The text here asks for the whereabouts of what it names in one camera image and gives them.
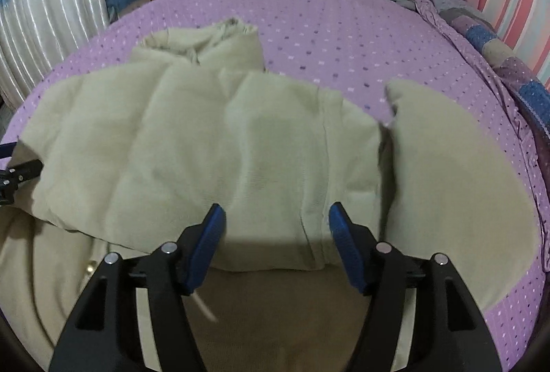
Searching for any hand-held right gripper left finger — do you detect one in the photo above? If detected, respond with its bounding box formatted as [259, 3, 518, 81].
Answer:
[48, 204, 227, 372]

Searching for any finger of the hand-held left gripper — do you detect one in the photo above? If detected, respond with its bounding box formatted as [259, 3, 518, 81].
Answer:
[0, 159, 44, 206]

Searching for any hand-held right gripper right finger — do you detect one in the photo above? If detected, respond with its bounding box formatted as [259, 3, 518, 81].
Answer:
[329, 202, 503, 372]

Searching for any beige corduroy jacket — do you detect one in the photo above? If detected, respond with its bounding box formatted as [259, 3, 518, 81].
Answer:
[0, 18, 543, 372]

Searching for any white satin curtain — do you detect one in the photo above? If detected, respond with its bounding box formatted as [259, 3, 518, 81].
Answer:
[0, 0, 108, 106]

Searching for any patchwork quilt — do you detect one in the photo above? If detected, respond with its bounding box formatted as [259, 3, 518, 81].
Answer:
[415, 0, 550, 141]

